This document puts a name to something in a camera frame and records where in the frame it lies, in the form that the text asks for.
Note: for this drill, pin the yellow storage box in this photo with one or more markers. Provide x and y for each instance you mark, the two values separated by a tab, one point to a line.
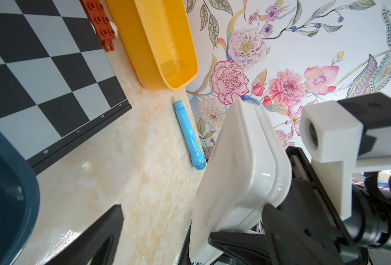
158	40

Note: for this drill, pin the teal storage box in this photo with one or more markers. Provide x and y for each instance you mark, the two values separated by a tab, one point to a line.
19	202

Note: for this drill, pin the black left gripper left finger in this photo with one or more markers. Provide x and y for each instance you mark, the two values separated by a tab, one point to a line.
97	245

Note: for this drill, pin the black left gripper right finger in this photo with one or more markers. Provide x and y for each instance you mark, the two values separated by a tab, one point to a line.
281	244

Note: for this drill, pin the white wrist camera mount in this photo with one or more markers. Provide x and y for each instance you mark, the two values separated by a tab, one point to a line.
332	136

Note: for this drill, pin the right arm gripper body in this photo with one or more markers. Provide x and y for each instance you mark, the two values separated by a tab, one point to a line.
309	208

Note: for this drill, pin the black white checkerboard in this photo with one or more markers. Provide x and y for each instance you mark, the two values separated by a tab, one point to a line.
57	86

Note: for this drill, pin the red toy brick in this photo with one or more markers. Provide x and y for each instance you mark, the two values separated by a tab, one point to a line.
105	29

